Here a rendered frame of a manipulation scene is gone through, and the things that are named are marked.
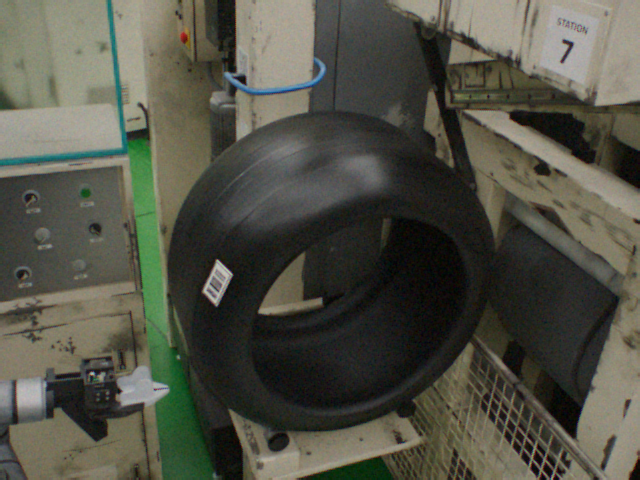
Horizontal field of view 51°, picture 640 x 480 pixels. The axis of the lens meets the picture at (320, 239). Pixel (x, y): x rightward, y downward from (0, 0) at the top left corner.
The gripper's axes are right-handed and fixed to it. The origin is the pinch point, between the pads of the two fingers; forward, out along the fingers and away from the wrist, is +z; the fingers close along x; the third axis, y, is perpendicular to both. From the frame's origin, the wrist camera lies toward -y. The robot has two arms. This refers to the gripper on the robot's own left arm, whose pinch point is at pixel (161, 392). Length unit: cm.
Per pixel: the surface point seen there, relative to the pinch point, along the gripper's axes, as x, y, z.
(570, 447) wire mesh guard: -35, 6, 66
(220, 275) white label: -10.7, 32.0, 5.6
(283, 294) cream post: 28.2, 0.6, 33.5
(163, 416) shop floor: 97, -99, 22
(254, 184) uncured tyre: -3.3, 44.0, 11.8
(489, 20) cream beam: -9, 74, 43
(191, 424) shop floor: 89, -98, 31
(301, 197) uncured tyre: -10.1, 44.9, 17.2
